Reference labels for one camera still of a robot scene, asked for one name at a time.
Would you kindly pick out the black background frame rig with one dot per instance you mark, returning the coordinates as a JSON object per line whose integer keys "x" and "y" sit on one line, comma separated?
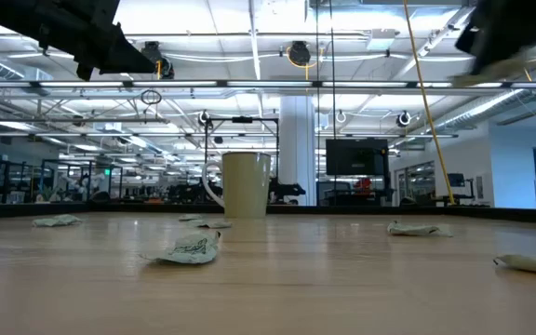
{"x": 242, "y": 119}

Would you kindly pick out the green white sweetener packet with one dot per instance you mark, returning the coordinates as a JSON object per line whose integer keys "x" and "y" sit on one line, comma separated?
{"x": 473, "y": 80}
{"x": 535, "y": 263}
{"x": 189, "y": 217}
{"x": 210, "y": 224}
{"x": 191, "y": 249}
{"x": 56, "y": 220}
{"x": 417, "y": 229}

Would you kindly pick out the small background monitor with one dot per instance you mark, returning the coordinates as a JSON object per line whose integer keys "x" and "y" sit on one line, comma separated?
{"x": 456, "y": 179}

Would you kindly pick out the black wall monitor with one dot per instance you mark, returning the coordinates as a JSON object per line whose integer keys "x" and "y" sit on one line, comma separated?
{"x": 356, "y": 156}

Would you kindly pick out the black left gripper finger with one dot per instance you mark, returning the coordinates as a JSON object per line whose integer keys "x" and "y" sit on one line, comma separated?
{"x": 124, "y": 56}
{"x": 84, "y": 70}

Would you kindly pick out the small black ceiling reel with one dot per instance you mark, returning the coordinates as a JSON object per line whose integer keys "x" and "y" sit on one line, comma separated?
{"x": 204, "y": 117}
{"x": 404, "y": 118}

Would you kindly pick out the black aluminium table frame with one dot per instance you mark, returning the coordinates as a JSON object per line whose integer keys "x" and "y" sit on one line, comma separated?
{"x": 389, "y": 211}

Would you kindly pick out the white building pillar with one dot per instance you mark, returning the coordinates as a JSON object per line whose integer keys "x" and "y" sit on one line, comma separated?
{"x": 298, "y": 149}

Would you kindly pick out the pale yellow ceramic mug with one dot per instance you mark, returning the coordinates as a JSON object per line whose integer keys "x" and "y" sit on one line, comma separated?
{"x": 247, "y": 186}

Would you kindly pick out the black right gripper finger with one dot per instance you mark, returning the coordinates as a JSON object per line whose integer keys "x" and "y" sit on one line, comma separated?
{"x": 491, "y": 58}

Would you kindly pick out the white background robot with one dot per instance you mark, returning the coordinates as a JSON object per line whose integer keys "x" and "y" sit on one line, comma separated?
{"x": 82, "y": 181}

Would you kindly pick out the red background item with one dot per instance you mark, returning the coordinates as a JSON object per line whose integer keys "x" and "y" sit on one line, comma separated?
{"x": 364, "y": 185}

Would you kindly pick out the black background robot arm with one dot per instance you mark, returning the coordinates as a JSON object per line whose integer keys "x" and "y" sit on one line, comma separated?
{"x": 286, "y": 190}

